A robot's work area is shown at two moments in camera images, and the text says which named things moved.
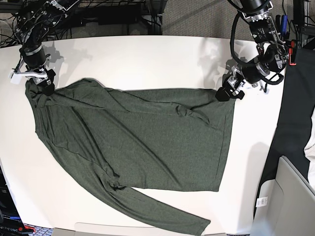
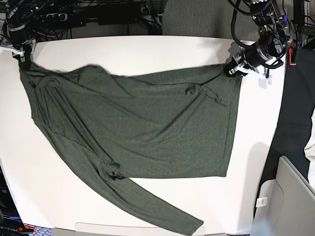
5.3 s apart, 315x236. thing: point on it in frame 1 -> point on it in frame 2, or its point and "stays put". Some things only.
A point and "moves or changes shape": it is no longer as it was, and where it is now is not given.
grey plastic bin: [291, 209] stays put
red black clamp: [291, 53] stays put
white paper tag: [262, 201] stays put
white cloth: [309, 148] stays put
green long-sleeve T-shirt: [157, 138] moves or changes shape
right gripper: [237, 81] -> [242, 66]
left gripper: [49, 89] -> [26, 65]
